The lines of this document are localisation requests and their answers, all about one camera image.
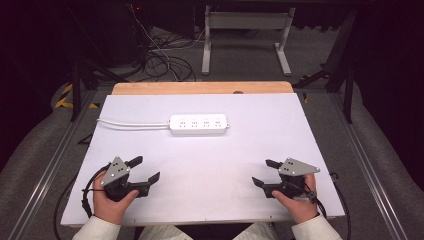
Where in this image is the person's left leg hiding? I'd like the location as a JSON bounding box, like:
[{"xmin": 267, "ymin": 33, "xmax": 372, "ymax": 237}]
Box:
[{"xmin": 137, "ymin": 224, "xmax": 195, "ymax": 240}]

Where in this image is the white power strip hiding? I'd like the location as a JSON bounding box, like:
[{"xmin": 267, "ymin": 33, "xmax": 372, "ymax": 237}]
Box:
[{"xmin": 168, "ymin": 113, "xmax": 231, "ymax": 136}]

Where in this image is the black metal stand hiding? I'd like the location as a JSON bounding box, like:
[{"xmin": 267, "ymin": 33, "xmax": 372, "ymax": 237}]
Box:
[
  {"xmin": 67, "ymin": 59, "xmax": 132, "ymax": 123},
  {"xmin": 292, "ymin": 9, "xmax": 357, "ymax": 125}
]

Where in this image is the white power strip cable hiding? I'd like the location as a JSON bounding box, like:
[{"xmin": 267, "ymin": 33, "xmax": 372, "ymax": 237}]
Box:
[{"xmin": 96, "ymin": 118, "xmax": 172, "ymax": 130}]

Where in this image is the person's right leg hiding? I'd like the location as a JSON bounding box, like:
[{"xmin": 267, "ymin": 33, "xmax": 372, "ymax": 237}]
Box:
[{"xmin": 232, "ymin": 221, "xmax": 280, "ymax": 240}]

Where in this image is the white metal table frame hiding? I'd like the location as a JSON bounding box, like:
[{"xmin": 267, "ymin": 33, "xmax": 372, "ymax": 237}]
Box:
[{"xmin": 200, "ymin": 4, "xmax": 297, "ymax": 77}]

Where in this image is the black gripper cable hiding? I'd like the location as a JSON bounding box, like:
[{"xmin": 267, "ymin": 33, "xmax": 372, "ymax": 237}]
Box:
[
  {"xmin": 81, "ymin": 162, "xmax": 112, "ymax": 220},
  {"xmin": 293, "ymin": 181, "xmax": 328, "ymax": 219}
]

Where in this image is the person's leg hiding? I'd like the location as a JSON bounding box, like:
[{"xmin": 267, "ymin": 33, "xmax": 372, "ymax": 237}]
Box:
[
  {"xmin": 232, "ymin": 221, "xmax": 280, "ymax": 240},
  {"xmin": 137, "ymin": 224, "xmax": 195, "ymax": 240}
]

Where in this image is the person's left hand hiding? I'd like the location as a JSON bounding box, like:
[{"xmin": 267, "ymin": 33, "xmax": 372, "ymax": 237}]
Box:
[{"xmin": 92, "ymin": 171, "xmax": 140, "ymax": 226}]

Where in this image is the metal floor rail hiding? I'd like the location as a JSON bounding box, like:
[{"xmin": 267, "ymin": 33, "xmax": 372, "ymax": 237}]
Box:
[
  {"xmin": 329, "ymin": 92, "xmax": 410, "ymax": 240},
  {"xmin": 5, "ymin": 89, "xmax": 98, "ymax": 240}
]

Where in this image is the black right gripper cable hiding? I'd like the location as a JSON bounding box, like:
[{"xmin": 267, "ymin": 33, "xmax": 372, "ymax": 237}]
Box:
[{"xmin": 293, "ymin": 181, "xmax": 328, "ymax": 219}]

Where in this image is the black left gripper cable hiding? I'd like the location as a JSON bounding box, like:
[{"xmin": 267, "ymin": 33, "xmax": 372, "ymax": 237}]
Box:
[{"xmin": 81, "ymin": 162, "xmax": 112, "ymax": 220}]

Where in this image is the tangle of floor cables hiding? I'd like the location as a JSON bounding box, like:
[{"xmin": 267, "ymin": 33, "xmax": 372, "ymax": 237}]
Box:
[{"xmin": 127, "ymin": 3, "xmax": 214, "ymax": 83}]

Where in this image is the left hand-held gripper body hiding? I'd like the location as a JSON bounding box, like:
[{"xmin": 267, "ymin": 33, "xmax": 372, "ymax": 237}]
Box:
[{"xmin": 100, "ymin": 156, "xmax": 151, "ymax": 203}]

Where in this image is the wooden board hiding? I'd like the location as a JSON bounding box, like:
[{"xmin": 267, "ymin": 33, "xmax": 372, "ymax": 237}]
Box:
[{"xmin": 111, "ymin": 80, "xmax": 295, "ymax": 96}]

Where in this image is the yellow black floor tape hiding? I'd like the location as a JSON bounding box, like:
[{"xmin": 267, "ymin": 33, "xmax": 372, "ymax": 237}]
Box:
[{"xmin": 54, "ymin": 82, "xmax": 101, "ymax": 110}]

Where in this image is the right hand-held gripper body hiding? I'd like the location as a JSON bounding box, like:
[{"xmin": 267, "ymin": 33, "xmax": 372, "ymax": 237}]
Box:
[{"xmin": 262, "ymin": 157, "xmax": 322, "ymax": 201}]

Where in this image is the person's right hand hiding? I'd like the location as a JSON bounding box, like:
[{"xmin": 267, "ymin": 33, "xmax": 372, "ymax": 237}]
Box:
[{"xmin": 271, "ymin": 172, "xmax": 320, "ymax": 225}]

